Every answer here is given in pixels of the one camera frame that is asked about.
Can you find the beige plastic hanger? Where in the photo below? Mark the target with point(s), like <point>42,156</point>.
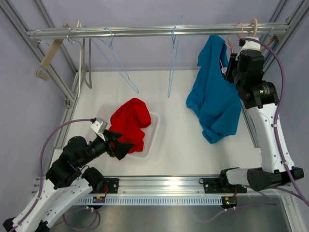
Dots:
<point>83,66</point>

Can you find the aluminium frame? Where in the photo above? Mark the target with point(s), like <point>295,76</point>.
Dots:
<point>178,151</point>

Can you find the white plastic basket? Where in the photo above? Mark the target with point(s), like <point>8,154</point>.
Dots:
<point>106,110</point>

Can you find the beige wooden hanger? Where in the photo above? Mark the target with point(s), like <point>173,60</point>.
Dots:
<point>254,25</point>

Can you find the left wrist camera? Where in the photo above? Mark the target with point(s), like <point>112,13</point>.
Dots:
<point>98,126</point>

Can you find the wooden clip hanger right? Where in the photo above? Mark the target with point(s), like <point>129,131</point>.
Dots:
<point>273,39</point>

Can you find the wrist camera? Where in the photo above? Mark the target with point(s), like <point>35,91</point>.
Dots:
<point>249,43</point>
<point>98,126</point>

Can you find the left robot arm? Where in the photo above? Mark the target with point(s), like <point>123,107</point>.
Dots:
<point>65,182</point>

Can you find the white cable duct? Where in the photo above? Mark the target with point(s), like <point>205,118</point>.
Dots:
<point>152,200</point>

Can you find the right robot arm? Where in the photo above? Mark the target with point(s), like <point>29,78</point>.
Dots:
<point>261,100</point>

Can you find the wooden clip hanger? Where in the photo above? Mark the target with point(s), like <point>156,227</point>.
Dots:
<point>273,39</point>
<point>48,57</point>

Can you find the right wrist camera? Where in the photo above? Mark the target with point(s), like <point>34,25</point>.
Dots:
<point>249,43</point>

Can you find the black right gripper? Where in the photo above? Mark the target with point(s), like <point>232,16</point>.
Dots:
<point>232,59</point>

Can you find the pink wire hanger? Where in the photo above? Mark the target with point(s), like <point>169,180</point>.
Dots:
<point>231,45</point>

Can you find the blue t shirt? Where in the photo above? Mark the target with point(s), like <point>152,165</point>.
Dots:
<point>214,100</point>

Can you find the red t shirt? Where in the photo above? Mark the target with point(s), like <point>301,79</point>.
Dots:
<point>129,120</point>

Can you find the light blue wire hanger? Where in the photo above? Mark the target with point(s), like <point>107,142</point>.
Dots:
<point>175,43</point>
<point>120,69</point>

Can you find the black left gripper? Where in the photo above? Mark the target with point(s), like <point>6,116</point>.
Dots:
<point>121,149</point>

